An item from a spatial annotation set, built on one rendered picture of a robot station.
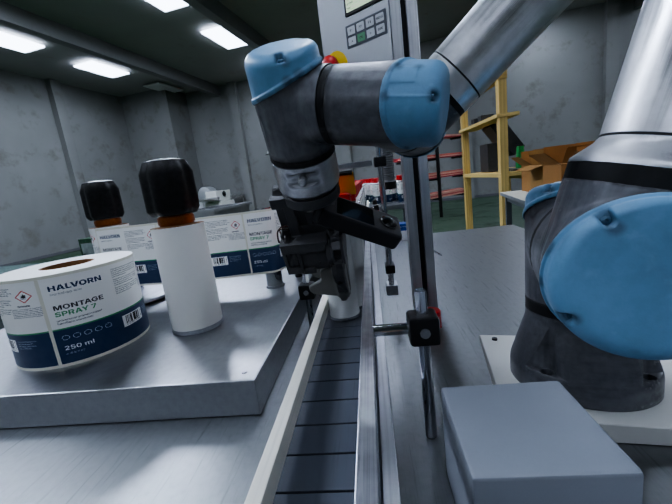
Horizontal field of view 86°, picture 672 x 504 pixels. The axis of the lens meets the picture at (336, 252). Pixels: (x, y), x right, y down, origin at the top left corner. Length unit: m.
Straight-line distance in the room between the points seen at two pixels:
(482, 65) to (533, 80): 12.45
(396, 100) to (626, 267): 0.20
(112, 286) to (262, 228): 0.32
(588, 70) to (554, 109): 1.24
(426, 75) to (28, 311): 0.63
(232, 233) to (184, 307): 0.25
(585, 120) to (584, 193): 12.83
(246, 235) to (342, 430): 0.56
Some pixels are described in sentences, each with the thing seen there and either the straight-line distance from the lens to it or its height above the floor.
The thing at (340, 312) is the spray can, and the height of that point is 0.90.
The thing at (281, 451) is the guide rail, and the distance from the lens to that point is 0.32.
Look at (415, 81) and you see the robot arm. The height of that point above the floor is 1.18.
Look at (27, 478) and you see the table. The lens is 0.58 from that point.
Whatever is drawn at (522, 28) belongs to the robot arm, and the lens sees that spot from 0.48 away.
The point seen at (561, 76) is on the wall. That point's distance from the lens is 13.09.
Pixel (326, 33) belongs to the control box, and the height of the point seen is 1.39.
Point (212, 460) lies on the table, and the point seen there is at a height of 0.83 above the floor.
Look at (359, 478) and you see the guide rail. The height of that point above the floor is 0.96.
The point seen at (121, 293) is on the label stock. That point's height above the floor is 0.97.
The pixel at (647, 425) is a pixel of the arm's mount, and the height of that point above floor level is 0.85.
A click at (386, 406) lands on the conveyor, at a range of 0.40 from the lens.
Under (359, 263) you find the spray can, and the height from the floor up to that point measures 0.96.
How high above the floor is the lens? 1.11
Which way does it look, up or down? 11 degrees down
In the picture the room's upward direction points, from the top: 7 degrees counter-clockwise
